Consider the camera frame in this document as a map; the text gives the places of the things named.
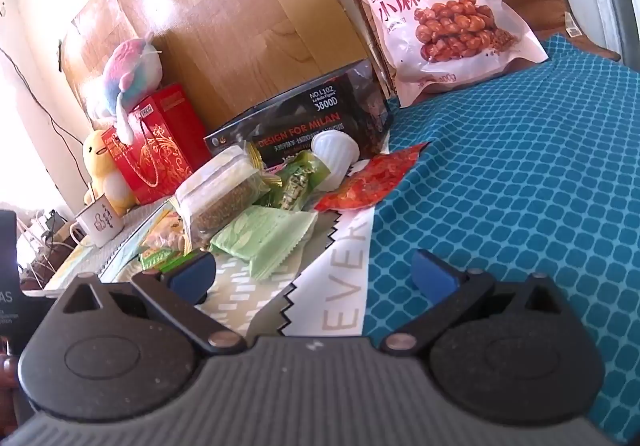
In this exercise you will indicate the white enamel mug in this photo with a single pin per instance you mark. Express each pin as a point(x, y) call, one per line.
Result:
point(100, 223)

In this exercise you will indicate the gold striped snack packet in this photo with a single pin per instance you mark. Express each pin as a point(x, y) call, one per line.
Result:
point(256, 156)

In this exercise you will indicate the red snack packet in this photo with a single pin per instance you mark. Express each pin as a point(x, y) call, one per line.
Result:
point(365, 183)

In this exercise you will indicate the green candy packet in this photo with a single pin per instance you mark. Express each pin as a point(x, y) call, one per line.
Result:
point(295, 181)

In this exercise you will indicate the black cardboard box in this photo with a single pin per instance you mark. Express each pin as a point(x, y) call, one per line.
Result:
point(300, 111)

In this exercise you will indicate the red gift bag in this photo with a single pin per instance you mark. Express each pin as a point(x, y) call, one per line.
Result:
point(170, 146)

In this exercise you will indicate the clear packet of brown snack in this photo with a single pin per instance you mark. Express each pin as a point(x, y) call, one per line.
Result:
point(220, 196)

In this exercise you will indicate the yellow duck plush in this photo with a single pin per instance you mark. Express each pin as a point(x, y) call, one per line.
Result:
point(97, 159)

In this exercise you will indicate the pink blue plush fish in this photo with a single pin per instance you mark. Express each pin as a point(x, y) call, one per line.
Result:
point(127, 71)

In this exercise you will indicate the wood-grain board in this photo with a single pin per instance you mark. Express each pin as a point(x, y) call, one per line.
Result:
point(225, 26)

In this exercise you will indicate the white round jelly cup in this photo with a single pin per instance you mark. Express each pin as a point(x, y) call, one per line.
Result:
point(335, 151)

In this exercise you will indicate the large pink snack bag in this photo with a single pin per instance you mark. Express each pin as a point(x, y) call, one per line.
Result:
point(440, 26)

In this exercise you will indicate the yellow printed snack packet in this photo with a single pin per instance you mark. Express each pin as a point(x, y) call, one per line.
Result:
point(165, 236)

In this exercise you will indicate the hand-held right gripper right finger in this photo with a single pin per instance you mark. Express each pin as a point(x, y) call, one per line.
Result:
point(432, 276)

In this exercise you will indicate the light green snack packet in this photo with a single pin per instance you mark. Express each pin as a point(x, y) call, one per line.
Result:
point(265, 238)

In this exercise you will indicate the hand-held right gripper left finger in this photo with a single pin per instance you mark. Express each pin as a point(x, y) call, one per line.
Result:
point(192, 271)

